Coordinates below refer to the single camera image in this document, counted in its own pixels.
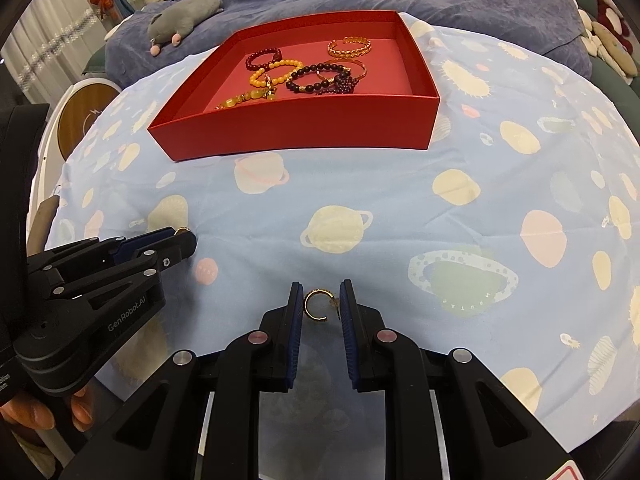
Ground white pebble plush cushion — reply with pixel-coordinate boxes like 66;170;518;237
577;7;601;56

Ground red cardboard box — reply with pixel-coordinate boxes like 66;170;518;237
146;10;442;162

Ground person's left hand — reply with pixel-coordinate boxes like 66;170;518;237
0;387;95;433

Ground garnet cluster bracelet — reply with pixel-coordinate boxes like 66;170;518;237
320;72;358;96

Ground blue curtain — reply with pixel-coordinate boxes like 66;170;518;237
107;0;137;22

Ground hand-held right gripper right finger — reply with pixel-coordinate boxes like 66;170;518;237
339;279;573;480

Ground brown flat board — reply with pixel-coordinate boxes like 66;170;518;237
30;197;58;251

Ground yellow-green glass bead bracelet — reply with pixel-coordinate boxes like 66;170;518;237
216;85;278;111

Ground beige pebble plush cushion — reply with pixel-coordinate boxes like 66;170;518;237
597;22;638;78

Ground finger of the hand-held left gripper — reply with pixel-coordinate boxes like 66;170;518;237
27;226;176;291
52;232;198;299

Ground dark red bead bracelet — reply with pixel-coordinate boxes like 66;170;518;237
245;47;283;73

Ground grey plush toy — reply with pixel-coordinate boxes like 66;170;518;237
148;0;225;57

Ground round wooden-top device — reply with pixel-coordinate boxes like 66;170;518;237
57;82;118;158

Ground gold woven bangle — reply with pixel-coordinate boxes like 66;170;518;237
327;36;373;58

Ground dark purple bead bracelet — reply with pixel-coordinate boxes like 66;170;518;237
285;62;351;96

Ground yellow bead bracelet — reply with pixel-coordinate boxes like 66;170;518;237
248;58;304;88

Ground red monkey plush toy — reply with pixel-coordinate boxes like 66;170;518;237
590;0;623;36

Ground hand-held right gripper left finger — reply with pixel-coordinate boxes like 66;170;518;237
60;281;306;480

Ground white side table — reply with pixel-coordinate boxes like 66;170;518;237
37;75;121;201

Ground white sheer curtain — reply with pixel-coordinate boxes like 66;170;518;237
0;0;108;106

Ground light blue planet-print bedsheet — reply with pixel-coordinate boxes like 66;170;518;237
47;12;640;453

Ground thin gold bangle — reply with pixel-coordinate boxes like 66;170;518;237
322;57;369;81

